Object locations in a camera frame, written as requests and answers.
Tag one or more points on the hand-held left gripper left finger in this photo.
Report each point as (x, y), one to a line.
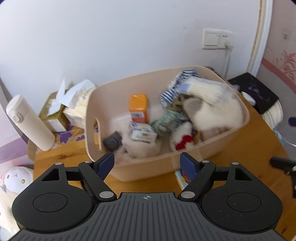
(105, 165)

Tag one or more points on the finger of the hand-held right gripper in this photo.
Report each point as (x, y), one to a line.
(283, 163)

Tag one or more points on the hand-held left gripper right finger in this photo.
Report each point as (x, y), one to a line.
(187, 163)

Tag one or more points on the red white plush doll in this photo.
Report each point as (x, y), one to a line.
(182, 139)

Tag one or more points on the pink fluffy headband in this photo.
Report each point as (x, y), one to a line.
(141, 150)

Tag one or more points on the green plaid scrunchie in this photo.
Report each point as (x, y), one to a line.
(168, 119)

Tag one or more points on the white fluffy plush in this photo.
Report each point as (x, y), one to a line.
(217, 113)

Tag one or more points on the brown hair claw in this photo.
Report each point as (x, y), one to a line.
(178, 102)

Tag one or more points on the beige plastic basket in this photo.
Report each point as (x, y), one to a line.
(111, 102)

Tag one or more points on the orange box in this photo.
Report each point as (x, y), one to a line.
(138, 106)

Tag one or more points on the blue checked cloth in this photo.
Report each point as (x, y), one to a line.
(171, 95)

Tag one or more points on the blue yellow printed card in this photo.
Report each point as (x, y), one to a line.
(180, 179)

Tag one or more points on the dark grey round pouch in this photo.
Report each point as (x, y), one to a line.
(113, 140)

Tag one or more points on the wooden desk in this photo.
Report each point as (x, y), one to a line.
(249, 143)

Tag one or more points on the small blue white carton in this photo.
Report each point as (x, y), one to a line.
(142, 132)

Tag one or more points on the cream tissue pack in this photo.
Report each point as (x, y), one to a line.
(76, 104)

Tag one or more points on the gold tissue box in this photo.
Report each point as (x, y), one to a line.
(54, 118)

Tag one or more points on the white mouse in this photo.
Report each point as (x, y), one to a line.
(249, 98)

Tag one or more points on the cream thermos bottle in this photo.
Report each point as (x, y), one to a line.
(30, 122)

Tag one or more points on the white plush toy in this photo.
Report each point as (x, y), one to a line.
(13, 183)

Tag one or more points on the white wall switch socket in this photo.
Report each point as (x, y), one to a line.
(212, 39)

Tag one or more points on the cream door frame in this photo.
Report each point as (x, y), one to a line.
(261, 34)

